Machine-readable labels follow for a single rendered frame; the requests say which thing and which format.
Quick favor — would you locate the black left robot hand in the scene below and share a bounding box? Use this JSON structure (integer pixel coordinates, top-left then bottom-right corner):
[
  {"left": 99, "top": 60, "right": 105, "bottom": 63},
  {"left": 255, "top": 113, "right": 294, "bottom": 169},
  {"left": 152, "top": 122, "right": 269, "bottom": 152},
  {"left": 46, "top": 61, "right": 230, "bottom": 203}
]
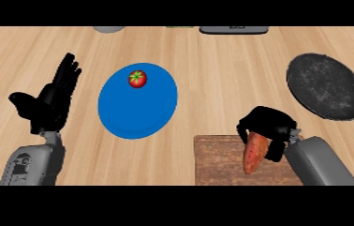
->
[{"left": 7, "top": 52, "right": 83, "bottom": 136}]

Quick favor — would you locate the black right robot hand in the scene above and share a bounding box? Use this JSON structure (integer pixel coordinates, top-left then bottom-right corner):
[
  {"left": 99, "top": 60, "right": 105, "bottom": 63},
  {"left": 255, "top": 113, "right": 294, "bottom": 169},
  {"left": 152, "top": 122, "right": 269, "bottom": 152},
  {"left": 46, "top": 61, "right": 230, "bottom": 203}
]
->
[{"left": 235, "top": 105, "right": 300, "bottom": 163}]

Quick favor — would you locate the orange sweet potato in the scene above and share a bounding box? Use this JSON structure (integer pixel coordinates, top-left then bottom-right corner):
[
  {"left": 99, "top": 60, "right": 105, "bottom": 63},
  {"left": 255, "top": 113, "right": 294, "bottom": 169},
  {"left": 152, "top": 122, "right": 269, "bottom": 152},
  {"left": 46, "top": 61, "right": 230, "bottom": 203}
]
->
[{"left": 242, "top": 130, "right": 272, "bottom": 175}]

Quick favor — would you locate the dark grey round pan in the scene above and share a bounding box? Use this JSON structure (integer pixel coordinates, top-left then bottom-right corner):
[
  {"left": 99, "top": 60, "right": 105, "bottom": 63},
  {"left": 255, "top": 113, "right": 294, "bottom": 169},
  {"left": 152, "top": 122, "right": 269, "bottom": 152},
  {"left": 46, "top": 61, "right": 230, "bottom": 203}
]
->
[{"left": 285, "top": 53, "right": 354, "bottom": 122}]

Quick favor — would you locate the brown wooden cutting board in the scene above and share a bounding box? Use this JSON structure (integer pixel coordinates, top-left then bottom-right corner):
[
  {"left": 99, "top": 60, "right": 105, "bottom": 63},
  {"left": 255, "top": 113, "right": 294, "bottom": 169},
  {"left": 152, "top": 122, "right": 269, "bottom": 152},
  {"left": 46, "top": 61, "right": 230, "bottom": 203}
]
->
[{"left": 193, "top": 134, "right": 304, "bottom": 187}]

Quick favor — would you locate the blue oval plate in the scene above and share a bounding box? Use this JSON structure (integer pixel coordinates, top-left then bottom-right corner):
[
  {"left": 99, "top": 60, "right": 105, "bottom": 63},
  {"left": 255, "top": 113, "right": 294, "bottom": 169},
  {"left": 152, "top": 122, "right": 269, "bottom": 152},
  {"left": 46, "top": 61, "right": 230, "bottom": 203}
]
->
[{"left": 97, "top": 62, "right": 179, "bottom": 141}]

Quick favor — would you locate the red tomato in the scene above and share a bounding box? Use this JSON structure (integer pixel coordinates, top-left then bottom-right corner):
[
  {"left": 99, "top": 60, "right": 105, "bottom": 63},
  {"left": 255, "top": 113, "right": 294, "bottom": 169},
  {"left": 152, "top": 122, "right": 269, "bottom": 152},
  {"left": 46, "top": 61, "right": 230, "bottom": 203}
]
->
[{"left": 127, "top": 69, "right": 148, "bottom": 89}]

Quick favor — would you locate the grey round object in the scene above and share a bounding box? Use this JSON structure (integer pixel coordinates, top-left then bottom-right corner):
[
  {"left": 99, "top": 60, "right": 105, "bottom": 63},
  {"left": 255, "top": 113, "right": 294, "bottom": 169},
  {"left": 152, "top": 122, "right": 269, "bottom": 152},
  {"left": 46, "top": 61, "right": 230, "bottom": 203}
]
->
[{"left": 93, "top": 26, "right": 127, "bottom": 35}]

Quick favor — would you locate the dark grey flat appliance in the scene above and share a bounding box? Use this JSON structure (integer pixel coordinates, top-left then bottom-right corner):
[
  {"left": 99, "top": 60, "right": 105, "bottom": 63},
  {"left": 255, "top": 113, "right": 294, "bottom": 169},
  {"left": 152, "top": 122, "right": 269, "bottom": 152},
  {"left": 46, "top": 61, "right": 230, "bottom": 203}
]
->
[{"left": 198, "top": 26, "right": 270, "bottom": 36}]

